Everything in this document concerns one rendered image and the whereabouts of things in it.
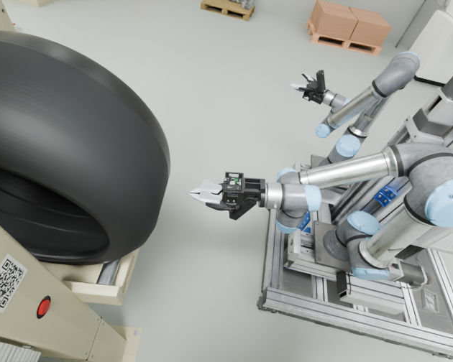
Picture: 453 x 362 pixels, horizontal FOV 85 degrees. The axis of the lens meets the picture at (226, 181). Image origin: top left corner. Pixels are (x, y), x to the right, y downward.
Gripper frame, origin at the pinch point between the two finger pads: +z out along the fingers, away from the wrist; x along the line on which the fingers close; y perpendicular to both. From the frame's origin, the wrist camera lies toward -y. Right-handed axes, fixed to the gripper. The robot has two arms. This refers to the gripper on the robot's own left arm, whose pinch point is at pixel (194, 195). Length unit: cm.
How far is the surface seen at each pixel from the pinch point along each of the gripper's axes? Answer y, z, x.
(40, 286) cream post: 2.9, 28.1, 28.5
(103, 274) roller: -16.5, 25.3, 18.7
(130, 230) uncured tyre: 9.4, 10.9, 17.5
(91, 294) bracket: -14.0, 25.3, 25.0
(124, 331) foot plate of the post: -106, 44, 20
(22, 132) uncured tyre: 33.5, 21.4, 15.2
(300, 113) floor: -124, -95, -232
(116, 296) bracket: -15.1, 19.0, 25.0
